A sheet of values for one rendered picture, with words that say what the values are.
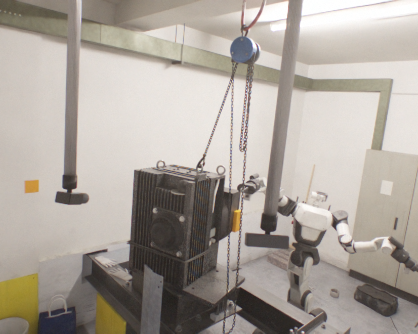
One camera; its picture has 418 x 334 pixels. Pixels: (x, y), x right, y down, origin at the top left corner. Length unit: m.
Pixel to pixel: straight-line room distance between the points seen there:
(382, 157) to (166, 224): 3.15
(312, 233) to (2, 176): 2.35
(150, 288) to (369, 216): 3.24
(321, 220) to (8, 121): 2.42
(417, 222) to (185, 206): 3.12
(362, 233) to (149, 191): 3.23
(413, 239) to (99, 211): 3.52
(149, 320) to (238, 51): 1.73
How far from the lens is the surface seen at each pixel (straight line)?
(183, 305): 2.32
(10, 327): 3.20
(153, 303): 2.20
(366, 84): 4.83
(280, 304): 2.75
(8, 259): 3.02
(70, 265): 3.21
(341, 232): 2.66
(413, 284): 4.75
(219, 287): 2.34
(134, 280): 2.70
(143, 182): 2.26
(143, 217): 2.35
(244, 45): 2.00
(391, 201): 4.58
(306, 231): 2.68
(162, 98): 3.35
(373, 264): 4.83
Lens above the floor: 2.05
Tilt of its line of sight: 9 degrees down
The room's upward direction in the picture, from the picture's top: 5 degrees clockwise
